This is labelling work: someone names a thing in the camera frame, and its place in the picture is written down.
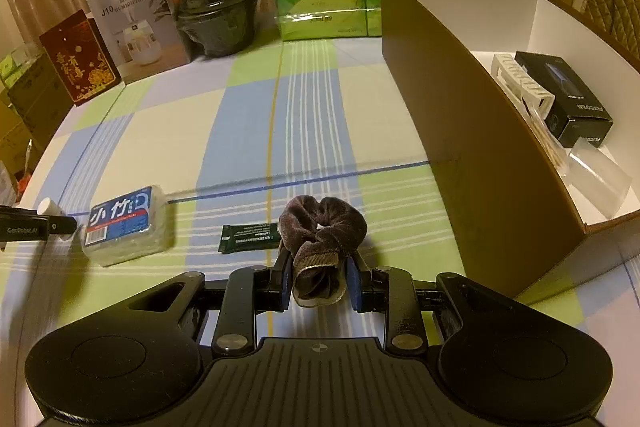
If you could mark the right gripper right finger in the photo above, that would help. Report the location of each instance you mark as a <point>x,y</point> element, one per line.
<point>389,291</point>

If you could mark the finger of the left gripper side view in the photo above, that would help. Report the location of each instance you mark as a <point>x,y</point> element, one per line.
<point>62,225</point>

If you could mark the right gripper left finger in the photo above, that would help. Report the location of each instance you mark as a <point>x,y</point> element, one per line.
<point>247,293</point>

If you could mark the small white pill bottle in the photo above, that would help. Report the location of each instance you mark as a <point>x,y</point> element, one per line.
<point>48,207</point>

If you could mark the brown velvet scrunchie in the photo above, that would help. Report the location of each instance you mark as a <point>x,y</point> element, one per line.
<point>320,235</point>

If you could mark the clear plastic case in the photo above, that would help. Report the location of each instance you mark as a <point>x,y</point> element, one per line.
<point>597,177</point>

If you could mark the white plastic rack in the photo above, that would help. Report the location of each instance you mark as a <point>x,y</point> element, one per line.
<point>524,88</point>

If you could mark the black shaver box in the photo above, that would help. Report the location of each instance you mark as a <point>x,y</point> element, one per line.
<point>576,112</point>

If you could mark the cotton swab bag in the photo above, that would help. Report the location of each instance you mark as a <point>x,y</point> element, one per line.
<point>546,139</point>

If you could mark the blue label floss box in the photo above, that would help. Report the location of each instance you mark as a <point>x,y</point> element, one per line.
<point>127,227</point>

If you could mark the brown cardboard boxes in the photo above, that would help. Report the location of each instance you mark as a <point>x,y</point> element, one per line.
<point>32,109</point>

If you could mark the checkered tablecloth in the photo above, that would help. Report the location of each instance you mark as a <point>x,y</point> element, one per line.
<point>228,141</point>

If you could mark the green tissue packs pile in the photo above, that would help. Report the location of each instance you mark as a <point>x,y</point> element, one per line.
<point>23,55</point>

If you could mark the red greeting card box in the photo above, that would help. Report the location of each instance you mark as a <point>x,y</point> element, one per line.
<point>80,57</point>

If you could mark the white humidifier box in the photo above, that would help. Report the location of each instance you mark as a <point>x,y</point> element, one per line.
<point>141,36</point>

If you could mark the brown cardboard storage box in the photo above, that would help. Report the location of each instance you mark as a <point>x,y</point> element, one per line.
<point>518,229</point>

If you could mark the green tissue pack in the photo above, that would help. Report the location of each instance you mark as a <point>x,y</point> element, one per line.
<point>327,19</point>

